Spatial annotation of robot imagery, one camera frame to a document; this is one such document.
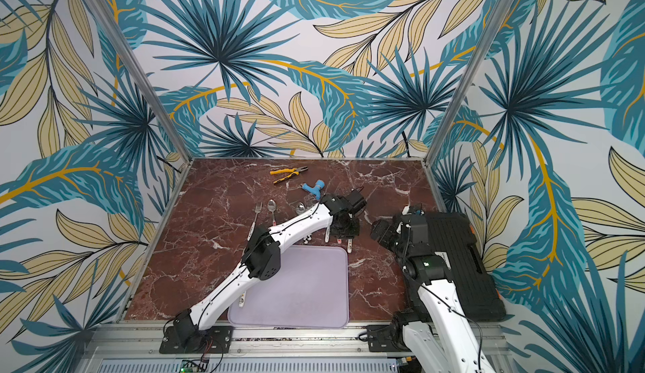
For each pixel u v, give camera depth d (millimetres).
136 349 725
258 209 1026
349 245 925
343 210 715
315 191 1067
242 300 798
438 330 462
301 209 1006
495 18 757
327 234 947
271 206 1032
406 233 589
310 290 820
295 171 1134
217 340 717
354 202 781
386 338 737
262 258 614
